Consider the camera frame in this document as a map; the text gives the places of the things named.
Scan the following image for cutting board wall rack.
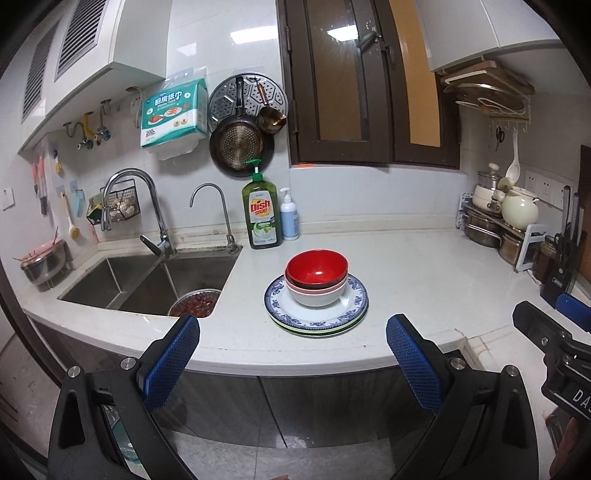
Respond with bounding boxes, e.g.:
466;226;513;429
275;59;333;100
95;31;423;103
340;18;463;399
438;60;536;132

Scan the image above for blue floral white plate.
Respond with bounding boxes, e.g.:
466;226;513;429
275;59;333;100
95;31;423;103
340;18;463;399
268;302;370;332
264;272;370;326

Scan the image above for green plate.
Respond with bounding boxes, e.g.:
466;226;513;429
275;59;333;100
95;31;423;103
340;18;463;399
277;318;365;337

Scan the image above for cream kettle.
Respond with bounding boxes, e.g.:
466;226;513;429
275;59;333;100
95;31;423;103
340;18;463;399
501;187;540;230

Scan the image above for black knife block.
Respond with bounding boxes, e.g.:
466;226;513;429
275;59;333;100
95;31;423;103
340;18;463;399
540;185;585;306

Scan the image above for dark brown window frame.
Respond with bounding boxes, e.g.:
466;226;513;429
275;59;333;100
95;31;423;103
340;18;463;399
276;0;462;169

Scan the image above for white pump bottle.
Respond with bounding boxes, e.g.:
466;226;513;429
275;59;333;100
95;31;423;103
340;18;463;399
279;187;300;241

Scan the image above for yellow head dish brush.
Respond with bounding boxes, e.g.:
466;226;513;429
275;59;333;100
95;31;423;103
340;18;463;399
60;189;83;241

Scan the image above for white ladle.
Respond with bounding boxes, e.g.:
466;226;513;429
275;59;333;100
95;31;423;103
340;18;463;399
505;128;522;182

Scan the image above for kitchen paper towel pack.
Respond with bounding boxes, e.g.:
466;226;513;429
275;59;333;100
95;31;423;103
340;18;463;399
140;69;208;161

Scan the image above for cream bowl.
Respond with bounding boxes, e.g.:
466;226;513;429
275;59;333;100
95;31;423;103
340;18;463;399
287;282;346;308

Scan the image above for red and black bowl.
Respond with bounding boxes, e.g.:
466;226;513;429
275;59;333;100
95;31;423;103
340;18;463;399
285;250;348;291

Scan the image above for glass lid steel pot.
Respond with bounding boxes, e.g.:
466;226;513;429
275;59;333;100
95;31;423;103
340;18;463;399
478;162;502;190

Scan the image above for white pot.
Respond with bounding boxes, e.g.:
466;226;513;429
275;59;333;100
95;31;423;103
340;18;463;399
472;184;504;210

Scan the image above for stainless steel sink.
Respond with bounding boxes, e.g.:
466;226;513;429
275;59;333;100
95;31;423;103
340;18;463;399
58;247;243;319

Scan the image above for black frying pan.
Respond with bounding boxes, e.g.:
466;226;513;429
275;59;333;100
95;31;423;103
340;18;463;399
209;76;276;178

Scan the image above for round steel steamer tray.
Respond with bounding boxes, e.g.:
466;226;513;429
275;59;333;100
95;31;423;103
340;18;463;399
208;72;288;134

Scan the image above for white vented wall cabinet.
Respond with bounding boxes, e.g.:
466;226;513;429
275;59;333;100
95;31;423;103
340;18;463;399
18;0;174;153

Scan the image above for white upper cabinet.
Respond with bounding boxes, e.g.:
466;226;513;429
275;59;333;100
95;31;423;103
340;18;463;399
416;0;568;72

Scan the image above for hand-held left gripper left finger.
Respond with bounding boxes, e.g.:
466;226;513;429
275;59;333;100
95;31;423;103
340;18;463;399
48;315;201;480

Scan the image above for small steel pot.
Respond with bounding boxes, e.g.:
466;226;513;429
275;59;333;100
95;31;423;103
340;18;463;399
499;231;527;267

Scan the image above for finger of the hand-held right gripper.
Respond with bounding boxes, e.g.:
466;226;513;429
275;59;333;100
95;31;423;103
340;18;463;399
555;292;591;334
512;300;575;365

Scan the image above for colander of red beans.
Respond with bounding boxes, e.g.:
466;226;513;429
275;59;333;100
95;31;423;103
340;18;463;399
167;288;222;318

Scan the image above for green dish soap bottle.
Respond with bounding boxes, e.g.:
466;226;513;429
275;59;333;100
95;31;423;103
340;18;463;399
241;159;283;250

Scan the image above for wall water valves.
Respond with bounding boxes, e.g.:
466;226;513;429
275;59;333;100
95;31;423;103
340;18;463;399
63;99;112;151

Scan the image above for slim gooseneck faucet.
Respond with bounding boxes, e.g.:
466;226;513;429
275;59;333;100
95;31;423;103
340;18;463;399
189;183;241;254

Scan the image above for tall chrome faucet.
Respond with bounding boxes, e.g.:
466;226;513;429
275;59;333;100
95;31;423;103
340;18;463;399
100;168;176;259

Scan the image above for copper small saucepan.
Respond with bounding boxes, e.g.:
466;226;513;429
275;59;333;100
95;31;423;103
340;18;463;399
256;80;288;134

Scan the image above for steel strainer bowl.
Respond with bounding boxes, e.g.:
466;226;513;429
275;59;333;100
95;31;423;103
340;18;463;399
13;239;70;289

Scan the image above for pink hanging brushes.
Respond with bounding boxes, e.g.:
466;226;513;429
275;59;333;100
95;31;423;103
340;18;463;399
31;156;51;217

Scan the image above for pink bowl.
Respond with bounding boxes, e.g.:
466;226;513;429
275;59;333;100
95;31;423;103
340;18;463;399
285;276;347;296

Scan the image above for white wall socket strip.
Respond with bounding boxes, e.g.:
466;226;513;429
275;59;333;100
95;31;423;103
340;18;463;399
524;171;566;206

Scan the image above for black wire basket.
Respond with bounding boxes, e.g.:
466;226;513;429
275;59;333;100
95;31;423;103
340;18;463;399
100;180;139;225

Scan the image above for large steel pot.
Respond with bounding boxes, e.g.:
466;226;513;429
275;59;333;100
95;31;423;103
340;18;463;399
464;210;504;248

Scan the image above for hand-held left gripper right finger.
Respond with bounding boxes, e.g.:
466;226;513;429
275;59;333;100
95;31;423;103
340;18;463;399
386;314;540;480

